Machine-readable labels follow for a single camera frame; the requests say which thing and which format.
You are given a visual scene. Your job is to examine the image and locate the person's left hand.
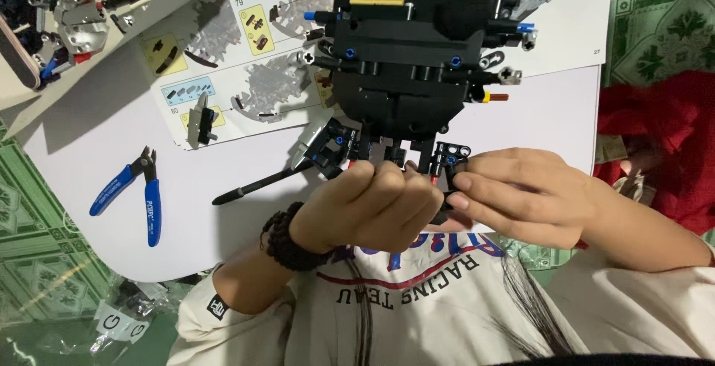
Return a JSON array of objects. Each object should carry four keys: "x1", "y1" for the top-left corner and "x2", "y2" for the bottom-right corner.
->
[{"x1": 289, "y1": 159, "x2": 446, "y2": 255}]

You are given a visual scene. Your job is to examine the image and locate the red cloth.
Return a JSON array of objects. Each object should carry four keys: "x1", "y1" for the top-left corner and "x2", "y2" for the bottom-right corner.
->
[{"x1": 591, "y1": 70, "x2": 715, "y2": 239}]

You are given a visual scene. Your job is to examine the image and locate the clear plastic bag white label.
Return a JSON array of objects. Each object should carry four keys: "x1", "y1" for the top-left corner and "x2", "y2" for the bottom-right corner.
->
[{"x1": 84, "y1": 278, "x2": 188, "y2": 357}]

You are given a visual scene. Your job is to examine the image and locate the small grey black brick assembly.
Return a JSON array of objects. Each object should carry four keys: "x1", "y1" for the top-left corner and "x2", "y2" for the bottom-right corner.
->
[{"x1": 187, "y1": 92, "x2": 219, "y2": 149}]

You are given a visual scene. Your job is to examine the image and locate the blue-handled cutting pliers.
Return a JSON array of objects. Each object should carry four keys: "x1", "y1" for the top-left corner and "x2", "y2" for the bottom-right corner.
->
[{"x1": 89, "y1": 145, "x2": 163, "y2": 248}]

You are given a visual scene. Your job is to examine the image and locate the tray of loose brick parts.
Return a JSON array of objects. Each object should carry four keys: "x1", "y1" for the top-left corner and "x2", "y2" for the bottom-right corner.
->
[{"x1": 0, "y1": 0, "x2": 249, "y2": 139}]

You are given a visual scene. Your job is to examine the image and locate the small tan paper slip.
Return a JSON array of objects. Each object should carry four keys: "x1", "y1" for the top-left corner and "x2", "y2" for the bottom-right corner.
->
[{"x1": 594, "y1": 134, "x2": 630, "y2": 166}]

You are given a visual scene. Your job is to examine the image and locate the black brick vehicle model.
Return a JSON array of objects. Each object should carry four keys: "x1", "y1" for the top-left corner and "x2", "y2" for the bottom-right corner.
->
[{"x1": 290, "y1": 0, "x2": 540, "y2": 227}]

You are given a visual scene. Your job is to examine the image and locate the person's right hand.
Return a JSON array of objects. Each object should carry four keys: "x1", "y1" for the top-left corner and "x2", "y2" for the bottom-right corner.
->
[{"x1": 431, "y1": 147, "x2": 600, "y2": 251}]

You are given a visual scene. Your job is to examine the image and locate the white printed shirt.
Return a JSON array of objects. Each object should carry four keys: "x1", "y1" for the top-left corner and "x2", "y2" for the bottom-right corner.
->
[{"x1": 166, "y1": 231, "x2": 715, "y2": 366}]

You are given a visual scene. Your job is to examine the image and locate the open instruction booklet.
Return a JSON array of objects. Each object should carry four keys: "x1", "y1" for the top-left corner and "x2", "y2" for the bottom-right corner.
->
[{"x1": 139, "y1": 0, "x2": 615, "y2": 152}]

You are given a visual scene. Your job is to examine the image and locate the long black rod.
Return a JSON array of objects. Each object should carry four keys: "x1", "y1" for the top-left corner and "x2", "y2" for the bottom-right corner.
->
[{"x1": 212, "y1": 164, "x2": 315, "y2": 206}]

